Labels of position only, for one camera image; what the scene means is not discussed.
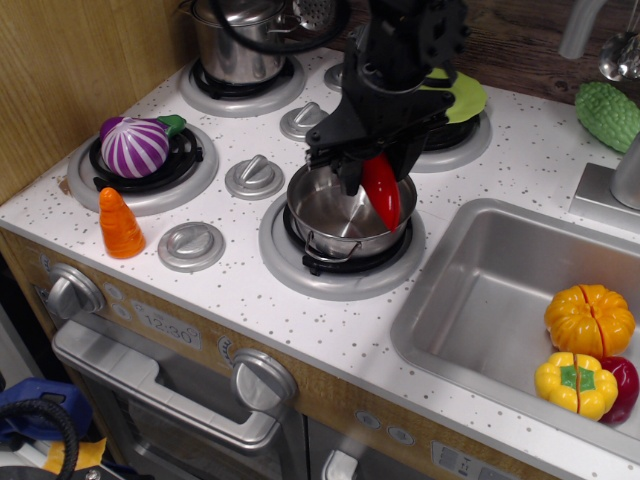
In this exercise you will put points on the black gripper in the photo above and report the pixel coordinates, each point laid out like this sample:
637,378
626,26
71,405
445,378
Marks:
371,119

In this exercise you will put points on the red toy chili pepper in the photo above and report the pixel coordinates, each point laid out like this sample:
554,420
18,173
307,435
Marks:
379,183

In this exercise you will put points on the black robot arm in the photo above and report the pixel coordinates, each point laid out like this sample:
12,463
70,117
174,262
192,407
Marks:
395,76

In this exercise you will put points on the small steel pot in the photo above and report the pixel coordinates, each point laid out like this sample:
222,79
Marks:
340,227

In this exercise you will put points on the tall steel stock pot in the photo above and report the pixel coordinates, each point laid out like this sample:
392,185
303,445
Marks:
223,58

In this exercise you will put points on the yellow toy bell pepper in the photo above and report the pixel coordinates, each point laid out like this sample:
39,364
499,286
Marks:
577,383

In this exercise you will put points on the back right stove burner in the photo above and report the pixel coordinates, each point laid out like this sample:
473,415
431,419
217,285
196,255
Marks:
455,145

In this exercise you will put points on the stove burner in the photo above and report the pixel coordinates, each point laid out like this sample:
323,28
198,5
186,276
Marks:
190,168
284,260
277,93
455,145

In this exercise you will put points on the silver stovetop knob back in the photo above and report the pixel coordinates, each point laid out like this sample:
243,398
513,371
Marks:
296,123

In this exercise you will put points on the silver stovetop knob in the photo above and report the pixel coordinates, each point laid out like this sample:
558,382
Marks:
333,77
296,123
191,247
254,179

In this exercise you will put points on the silver stovetop knob rear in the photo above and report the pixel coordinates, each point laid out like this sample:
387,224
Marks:
333,77

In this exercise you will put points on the front right stove burner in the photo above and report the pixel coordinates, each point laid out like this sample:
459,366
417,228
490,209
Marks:
284,260

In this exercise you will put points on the green toy lettuce leaf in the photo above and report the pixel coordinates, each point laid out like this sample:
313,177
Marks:
470,97

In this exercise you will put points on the silver stovetop knob middle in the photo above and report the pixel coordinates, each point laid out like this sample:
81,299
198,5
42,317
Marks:
254,179

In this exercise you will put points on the silver sink basin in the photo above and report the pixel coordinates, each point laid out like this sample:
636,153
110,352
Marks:
475,316

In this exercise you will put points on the steel perforated skimmer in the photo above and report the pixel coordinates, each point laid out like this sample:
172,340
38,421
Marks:
314,15

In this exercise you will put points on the back left stove burner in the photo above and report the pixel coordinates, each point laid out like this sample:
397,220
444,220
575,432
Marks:
277,93

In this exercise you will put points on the front left stove burner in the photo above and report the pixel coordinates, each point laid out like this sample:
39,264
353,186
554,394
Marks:
190,168

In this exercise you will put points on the silver stovetop knob front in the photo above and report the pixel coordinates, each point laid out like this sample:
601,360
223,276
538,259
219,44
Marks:
191,247

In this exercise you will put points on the green toy bitter gourd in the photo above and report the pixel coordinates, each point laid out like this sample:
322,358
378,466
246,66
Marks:
608,115

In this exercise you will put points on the silver faucet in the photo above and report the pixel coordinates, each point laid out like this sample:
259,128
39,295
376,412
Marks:
606,195

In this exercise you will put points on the purple striped toy onion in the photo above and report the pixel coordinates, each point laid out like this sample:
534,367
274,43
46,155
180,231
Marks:
134,148

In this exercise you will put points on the right oven dial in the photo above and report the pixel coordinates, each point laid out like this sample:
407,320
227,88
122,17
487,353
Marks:
259,382

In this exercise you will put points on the oven dial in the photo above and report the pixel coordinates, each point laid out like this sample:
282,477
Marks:
259,382
72,293

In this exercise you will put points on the hanging steel ladle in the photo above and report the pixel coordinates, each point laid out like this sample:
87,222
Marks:
619,56

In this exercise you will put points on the orange toy carrot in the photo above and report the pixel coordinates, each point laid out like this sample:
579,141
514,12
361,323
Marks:
121,233

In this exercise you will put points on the orange toy pumpkin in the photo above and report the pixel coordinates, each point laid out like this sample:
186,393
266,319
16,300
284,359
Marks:
591,320

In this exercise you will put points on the oven clock display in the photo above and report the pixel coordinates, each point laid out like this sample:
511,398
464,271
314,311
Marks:
168,325

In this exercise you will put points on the dark red toy fruit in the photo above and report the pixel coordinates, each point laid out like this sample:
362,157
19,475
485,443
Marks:
627,378

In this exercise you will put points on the left oven dial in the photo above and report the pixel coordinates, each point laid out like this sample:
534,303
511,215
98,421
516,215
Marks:
72,293

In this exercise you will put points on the blue object on floor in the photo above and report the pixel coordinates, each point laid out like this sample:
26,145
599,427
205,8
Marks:
33,426

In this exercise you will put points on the yellow cloth on floor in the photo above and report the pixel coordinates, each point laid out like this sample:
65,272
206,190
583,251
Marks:
90,454

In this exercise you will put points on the silver dishwasher handle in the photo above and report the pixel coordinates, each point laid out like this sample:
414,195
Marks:
339,466

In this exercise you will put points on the silver oven door handle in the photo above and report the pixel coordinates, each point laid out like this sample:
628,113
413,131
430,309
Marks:
129,372

